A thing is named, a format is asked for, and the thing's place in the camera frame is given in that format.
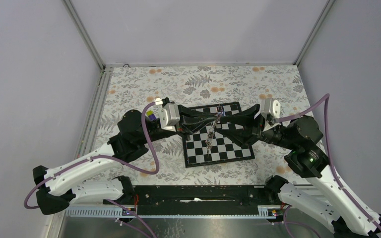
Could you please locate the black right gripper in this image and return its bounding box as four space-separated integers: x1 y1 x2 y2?
216 102 296 149

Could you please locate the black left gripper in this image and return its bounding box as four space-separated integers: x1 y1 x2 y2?
141 105 218 144

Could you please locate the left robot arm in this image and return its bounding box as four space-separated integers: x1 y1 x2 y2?
31 102 218 215

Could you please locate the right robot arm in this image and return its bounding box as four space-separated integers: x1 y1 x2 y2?
214 103 381 238

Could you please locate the black white chessboard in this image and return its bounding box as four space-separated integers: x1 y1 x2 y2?
183 102 254 168

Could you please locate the purple green toy brick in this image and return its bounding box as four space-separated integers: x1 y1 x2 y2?
146 110 157 122

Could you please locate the floral table cloth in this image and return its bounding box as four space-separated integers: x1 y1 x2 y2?
93 65 310 185

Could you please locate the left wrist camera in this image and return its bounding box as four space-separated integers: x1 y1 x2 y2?
154 98 180 132

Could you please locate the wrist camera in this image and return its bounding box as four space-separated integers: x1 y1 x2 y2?
154 98 180 132
260 98 281 131

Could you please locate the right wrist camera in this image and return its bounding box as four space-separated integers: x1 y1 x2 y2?
260 98 281 131

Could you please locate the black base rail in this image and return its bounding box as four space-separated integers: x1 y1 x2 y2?
103 184 296 218

